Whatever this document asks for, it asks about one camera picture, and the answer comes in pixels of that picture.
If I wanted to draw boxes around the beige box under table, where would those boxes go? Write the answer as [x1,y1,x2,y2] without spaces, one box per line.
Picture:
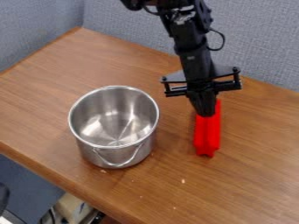
[54,193,95,224]

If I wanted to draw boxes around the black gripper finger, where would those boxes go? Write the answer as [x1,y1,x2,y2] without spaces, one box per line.
[202,91,217,117]
[189,95,205,116]

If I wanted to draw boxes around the red plastic block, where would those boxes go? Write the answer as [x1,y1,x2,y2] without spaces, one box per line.
[194,100,221,158]

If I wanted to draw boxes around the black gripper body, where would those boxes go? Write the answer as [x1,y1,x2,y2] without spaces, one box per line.
[161,50,242,97]

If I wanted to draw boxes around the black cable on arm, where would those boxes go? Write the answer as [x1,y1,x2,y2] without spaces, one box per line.
[206,28,227,52]

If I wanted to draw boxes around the metal pot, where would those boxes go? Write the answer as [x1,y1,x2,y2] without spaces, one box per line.
[69,86,161,169]

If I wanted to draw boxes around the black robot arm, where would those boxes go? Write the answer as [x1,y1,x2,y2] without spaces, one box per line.
[121,0,242,117]

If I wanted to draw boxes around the black chair part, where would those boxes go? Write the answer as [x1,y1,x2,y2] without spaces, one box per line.
[0,183,10,216]

